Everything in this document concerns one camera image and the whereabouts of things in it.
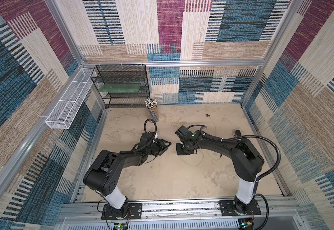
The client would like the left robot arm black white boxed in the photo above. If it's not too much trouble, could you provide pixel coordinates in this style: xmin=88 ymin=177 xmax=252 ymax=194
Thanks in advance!
xmin=83 ymin=139 xmax=172 ymax=220

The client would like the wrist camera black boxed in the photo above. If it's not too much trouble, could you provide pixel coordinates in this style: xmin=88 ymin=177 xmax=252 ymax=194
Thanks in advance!
xmin=175 ymin=126 xmax=193 ymax=142
xmin=138 ymin=132 xmax=154 ymax=148

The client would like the white wire mesh basket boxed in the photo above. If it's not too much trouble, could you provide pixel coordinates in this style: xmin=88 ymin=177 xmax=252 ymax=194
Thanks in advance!
xmin=45 ymin=69 xmax=93 ymax=129

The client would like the aluminium mounting rail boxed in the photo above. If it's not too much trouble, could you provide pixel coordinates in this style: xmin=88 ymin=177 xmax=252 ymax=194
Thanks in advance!
xmin=55 ymin=195 xmax=311 ymax=230

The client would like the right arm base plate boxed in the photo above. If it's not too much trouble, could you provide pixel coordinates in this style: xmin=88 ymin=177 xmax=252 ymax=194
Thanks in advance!
xmin=216 ymin=199 xmax=262 ymax=217

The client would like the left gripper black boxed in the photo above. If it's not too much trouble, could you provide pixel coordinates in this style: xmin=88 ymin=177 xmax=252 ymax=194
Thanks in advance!
xmin=146 ymin=139 xmax=173 ymax=158

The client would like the black wire shelf rack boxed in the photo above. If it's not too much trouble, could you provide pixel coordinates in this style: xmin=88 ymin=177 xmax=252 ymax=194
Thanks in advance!
xmin=91 ymin=64 xmax=151 ymax=108

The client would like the cup of pencils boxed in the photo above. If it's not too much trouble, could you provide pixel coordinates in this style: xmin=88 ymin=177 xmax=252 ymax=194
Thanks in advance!
xmin=145 ymin=98 xmax=159 ymax=122

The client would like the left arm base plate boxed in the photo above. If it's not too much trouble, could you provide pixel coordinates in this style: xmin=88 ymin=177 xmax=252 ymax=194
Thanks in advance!
xmin=101 ymin=203 xmax=143 ymax=220

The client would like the black corrugated cable conduit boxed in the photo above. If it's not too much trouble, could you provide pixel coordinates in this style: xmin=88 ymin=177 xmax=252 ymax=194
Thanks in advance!
xmin=201 ymin=126 xmax=281 ymax=182

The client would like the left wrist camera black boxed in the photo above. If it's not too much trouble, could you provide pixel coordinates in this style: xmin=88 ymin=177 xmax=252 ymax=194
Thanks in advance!
xmin=138 ymin=132 xmax=154 ymax=148

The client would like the green board on shelf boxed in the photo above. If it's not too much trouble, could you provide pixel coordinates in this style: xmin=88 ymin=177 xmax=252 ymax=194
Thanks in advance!
xmin=99 ymin=83 xmax=141 ymax=93

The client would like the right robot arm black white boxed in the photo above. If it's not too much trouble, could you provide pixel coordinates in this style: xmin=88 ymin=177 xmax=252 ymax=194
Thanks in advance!
xmin=175 ymin=126 xmax=264 ymax=215

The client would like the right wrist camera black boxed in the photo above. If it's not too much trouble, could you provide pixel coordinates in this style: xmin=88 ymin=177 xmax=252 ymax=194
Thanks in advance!
xmin=175 ymin=126 xmax=193 ymax=142

